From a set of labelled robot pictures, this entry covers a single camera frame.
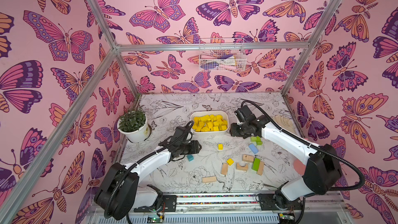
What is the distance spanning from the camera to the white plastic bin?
97 cm

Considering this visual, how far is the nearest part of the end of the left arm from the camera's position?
633 millimetres

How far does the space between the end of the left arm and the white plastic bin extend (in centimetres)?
18
